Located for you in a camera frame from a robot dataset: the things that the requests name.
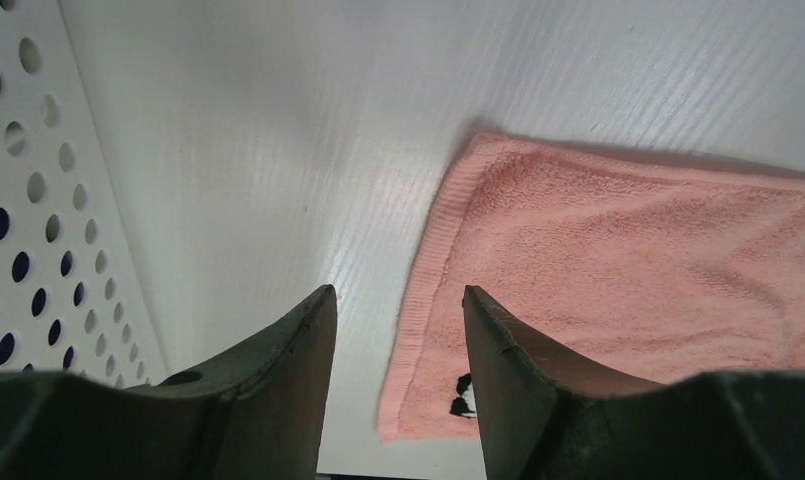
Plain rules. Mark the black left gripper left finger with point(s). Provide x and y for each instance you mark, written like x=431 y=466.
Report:
x=254 y=411

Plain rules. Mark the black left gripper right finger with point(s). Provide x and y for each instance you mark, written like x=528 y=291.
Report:
x=547 y=412

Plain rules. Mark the pink towel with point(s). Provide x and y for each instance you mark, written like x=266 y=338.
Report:
x=654 y=266

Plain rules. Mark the white plastic basket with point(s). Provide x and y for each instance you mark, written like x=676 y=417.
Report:
x=70 y=299

